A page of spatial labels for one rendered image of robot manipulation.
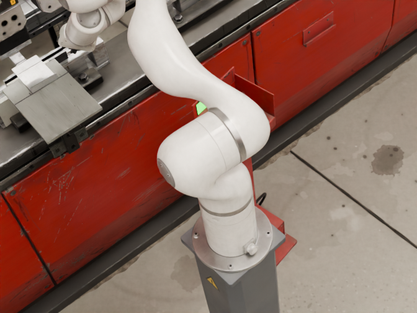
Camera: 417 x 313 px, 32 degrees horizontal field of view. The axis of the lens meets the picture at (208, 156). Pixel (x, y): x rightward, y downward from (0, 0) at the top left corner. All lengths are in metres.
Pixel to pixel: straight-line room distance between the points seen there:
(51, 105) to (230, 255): 0.71
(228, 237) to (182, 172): 0.30
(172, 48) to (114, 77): 0.90
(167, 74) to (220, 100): 0.11
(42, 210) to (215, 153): 1.12
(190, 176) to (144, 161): 1.17
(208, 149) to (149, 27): 0.26
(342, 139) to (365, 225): 0.43
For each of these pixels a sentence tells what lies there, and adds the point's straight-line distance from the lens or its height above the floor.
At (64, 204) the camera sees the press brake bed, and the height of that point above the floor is 0.56.
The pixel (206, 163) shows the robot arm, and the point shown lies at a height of 1.39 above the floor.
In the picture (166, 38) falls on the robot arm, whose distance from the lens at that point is 1.40.
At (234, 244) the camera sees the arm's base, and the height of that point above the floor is 1.07.
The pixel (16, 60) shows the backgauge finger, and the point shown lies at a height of 1.01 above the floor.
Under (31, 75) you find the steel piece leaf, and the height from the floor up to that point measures 1.00.
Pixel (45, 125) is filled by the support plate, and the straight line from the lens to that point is 2.04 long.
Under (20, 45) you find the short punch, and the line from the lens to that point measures 2.15.
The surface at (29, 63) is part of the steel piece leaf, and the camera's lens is 2.22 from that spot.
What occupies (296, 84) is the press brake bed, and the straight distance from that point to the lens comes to 2.87.
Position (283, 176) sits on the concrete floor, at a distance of 3.04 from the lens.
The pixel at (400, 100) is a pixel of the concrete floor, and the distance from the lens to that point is 3.31.
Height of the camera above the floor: 2.48
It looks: 52 degrees down
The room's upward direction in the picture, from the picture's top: 11 degrees counter-clockwise
